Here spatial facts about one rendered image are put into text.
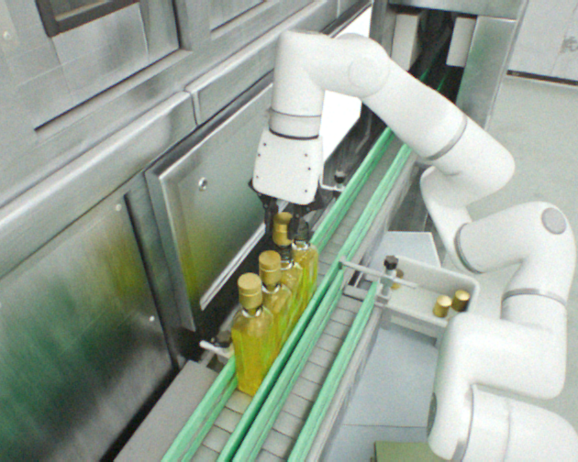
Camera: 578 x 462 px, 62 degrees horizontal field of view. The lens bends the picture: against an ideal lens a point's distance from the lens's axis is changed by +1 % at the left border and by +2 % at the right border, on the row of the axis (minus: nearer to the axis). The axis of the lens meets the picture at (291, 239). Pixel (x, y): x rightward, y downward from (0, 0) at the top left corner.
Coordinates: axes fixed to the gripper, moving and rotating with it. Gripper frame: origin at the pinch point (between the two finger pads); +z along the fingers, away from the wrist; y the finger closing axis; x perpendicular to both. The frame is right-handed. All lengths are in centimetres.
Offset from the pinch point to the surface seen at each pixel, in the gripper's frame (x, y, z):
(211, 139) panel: -3.9, -11.7, -12.0
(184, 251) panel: -10.5, -11.6, 4.6
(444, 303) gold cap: 38, 27, 28
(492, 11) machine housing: 97, 14, -33
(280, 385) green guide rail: -8.3, 6.6, 25.3
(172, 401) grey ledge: -13.0, -12.1, 35.3
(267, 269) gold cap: -6.4, 1.0, 5.3
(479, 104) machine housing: 104, 18, -7
